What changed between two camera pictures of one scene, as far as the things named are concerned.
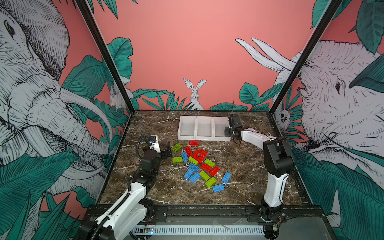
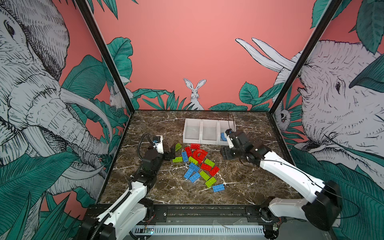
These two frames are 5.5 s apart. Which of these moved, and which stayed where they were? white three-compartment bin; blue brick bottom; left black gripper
Moved: white three-compartment bin
Stayed: left black gripper; blue brick bottom
